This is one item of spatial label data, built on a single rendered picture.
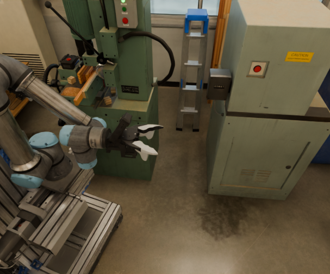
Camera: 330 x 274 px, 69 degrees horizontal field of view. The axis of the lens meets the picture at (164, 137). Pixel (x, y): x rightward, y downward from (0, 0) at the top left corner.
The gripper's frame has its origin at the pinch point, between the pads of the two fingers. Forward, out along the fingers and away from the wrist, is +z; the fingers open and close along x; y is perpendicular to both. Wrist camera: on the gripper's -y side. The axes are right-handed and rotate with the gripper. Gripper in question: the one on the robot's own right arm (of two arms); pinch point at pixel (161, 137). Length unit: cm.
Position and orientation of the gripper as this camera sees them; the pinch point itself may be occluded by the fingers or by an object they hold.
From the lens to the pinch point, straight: 81.6
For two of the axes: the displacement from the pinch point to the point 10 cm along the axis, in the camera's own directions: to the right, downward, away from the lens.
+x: -1.1, 6.0, -7.9
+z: 9.9, 0.8, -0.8
